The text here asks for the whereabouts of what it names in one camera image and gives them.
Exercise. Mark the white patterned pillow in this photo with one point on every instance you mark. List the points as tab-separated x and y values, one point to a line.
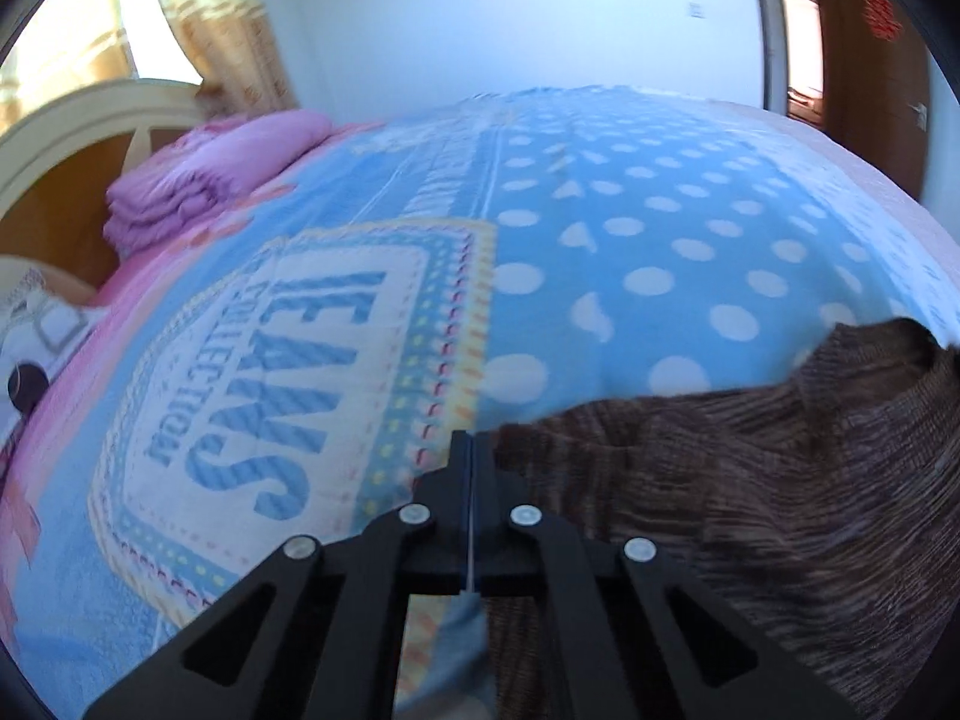
37	337

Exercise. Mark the blue pink printed bed sheet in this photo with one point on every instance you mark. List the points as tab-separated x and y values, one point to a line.
637	225

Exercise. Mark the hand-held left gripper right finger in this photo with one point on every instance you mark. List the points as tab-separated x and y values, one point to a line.
491	495

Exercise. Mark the brown knitted sweater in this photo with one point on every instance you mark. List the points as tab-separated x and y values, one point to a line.
750	502

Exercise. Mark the folded pink blanket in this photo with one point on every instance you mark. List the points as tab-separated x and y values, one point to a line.
217	165

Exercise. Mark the brown door frame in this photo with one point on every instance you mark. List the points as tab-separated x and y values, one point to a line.
769	30

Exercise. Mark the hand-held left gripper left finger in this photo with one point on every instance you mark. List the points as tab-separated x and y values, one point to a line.
450	495

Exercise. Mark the brown wooden door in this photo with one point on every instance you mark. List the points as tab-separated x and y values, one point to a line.
870	90

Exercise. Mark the red door decoration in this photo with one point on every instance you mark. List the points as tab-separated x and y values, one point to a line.
881	15

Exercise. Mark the cream wooden headboard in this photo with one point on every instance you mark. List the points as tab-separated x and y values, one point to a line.
67	165

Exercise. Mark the bright window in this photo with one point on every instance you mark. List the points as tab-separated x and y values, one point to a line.
146	7

